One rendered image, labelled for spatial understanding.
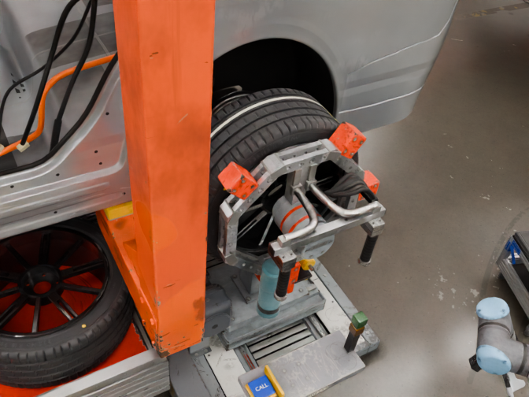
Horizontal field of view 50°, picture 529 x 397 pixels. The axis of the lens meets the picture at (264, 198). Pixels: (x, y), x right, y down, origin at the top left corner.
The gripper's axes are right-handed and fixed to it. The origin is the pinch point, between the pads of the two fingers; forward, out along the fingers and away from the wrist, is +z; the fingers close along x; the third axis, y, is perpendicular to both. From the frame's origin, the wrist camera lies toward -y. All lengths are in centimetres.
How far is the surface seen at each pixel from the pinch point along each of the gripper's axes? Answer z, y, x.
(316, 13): -116, -23, 72
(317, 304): 3, -66, 58
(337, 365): -15, -53, 8
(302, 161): -87, -39, 29
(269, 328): -3, -86, 45
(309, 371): -19, -62, 5
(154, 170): -122, -63, -13
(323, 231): -69, -39, 15
